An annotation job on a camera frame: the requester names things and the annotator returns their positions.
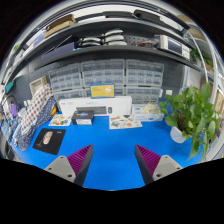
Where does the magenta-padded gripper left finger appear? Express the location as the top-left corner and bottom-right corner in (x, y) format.
(43, 143), (94, 187)

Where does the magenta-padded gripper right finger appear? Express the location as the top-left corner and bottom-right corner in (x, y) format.
(134, 143), (184, 185)

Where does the black mouse pad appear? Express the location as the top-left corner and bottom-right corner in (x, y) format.
(32, 127), (67, 156)

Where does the navy white-dotted cloth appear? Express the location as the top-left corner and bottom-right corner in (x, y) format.
(16, 96), (58, 152)

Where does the food sticker sheet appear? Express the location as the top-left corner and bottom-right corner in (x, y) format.
(48, 114), (73, 127)
(108, 114), (143, 130)

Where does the small black box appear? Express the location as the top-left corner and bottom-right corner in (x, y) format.
(71, 110), (95, 126)

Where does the white and blue box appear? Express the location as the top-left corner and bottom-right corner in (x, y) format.
(132, 103), (165, 123)

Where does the green plant in white pot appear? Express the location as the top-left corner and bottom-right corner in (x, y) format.
(158, 81), (222, 160)

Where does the red blue checkered cloth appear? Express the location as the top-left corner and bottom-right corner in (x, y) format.
(19, 83), (53, 135)

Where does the long white keyboard box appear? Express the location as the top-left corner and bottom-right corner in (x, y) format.
(58, 95), (133, 118)

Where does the white woven basket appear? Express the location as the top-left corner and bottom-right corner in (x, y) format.
(29, 75), (49, 98)

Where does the yellow and blue box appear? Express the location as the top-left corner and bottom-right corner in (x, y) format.
(89, 82), (116, 100)

